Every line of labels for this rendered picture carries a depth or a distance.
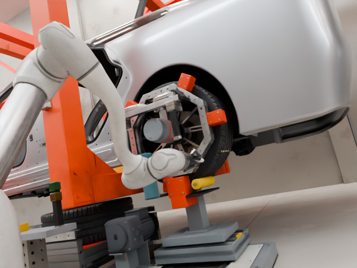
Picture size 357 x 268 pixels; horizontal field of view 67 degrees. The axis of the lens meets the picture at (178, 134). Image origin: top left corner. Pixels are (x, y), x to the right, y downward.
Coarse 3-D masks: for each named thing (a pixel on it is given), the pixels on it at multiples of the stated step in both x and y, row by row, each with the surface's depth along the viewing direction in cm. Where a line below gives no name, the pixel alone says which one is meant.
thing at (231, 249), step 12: (228, 240) 150; (240, 240) 155; (156, 252) 163; (168, 252) 159; (180, 252) 156; (192, 252) 152; (204, 252) 149; (216, 252) 146; (228, 252) 143; (240, 252) 150
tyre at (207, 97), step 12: (168, 84) 173; (204, 96) 162; (216, 108) 158; (228, 120) 169; (216, 132) 157; (228, 132) 165; (216, 144) 156; (228, 144) 168; (216, 156) 157; (204, 168) 159; (216, 168) 169; (192, 180) 163
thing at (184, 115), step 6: (186, 114) 186; (180, 120) 187; (192, 120) 183; (198, 120) 181; (192, 126) 183; (192, 132) 179; (198, 132) 181; (192, 138) 181; (198, 138) 180; (186, 144) 182; (198, 144) 180
